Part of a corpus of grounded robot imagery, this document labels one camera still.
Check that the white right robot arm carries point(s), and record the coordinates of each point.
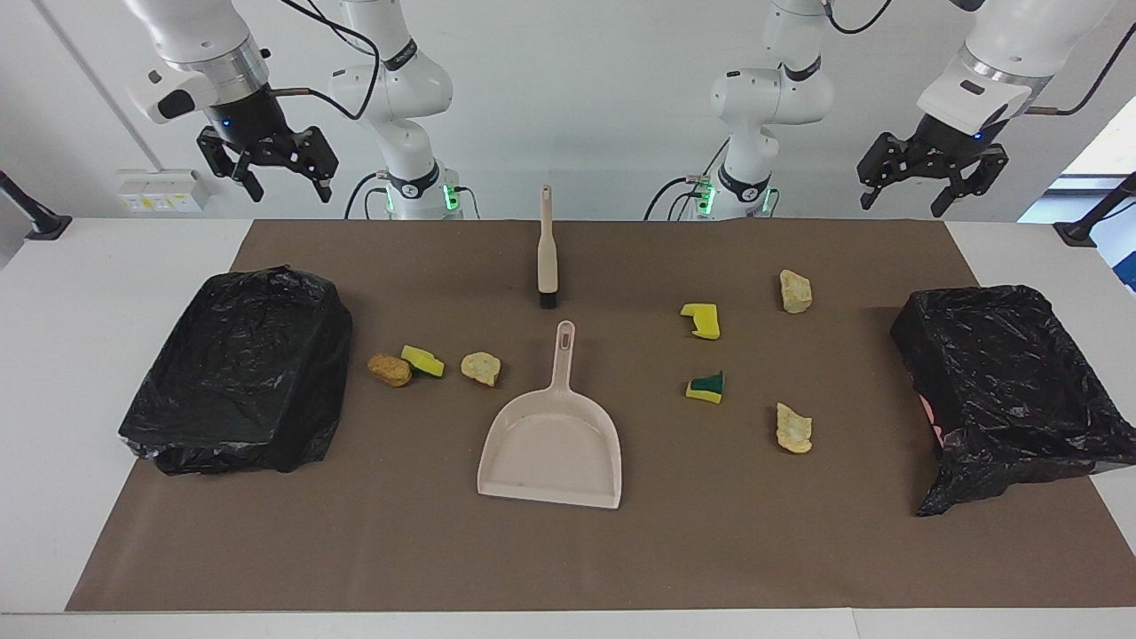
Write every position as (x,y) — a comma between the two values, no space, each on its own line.
(399,89)

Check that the pink bin with black bag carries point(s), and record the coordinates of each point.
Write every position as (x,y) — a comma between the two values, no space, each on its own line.
(1003,390)

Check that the beige plastic dustpan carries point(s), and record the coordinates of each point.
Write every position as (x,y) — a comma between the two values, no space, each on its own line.
(550,453)

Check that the yellow sponge piece green edge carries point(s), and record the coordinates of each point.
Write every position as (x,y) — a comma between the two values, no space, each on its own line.
(424,360)

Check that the brown table mat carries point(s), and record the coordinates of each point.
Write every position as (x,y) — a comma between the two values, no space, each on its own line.
(532,559)

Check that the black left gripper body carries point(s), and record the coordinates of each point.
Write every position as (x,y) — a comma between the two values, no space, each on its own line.
(932,155)

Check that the green and yellow sponge wedge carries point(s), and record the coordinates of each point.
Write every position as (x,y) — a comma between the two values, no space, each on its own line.
(706,389)

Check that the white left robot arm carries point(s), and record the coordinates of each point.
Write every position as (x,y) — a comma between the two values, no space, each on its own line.
(772,89)

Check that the pale round bread piece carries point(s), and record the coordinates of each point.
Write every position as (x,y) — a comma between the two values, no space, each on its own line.
(480,368)

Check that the beige hand brush black bristles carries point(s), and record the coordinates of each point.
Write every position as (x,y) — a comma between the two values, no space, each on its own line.
(548,257)

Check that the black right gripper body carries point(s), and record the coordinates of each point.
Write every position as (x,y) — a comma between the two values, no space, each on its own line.
(266,146)

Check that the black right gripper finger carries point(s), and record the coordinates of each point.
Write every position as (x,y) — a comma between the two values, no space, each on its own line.
(251,186)
(324,188)

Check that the black clamp stand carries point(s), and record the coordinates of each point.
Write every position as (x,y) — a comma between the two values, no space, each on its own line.
(46,227)
(1078,233)

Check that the notched yellow sponge piece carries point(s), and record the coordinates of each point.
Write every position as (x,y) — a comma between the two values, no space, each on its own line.
(703,319)

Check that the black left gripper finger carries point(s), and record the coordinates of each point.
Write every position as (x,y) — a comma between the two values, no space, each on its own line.
(868,197)
(946,201)

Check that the window with dark frame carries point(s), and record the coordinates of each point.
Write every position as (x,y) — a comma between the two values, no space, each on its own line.
(1109,151)

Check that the croissant bread piece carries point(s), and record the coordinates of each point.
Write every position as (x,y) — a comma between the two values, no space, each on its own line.
(793,429)
(795,293)

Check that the white wall socket box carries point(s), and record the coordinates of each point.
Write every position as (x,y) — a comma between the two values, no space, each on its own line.
(160,191)

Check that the brown fried nugget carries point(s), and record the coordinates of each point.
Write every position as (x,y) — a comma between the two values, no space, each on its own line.
(389,370)

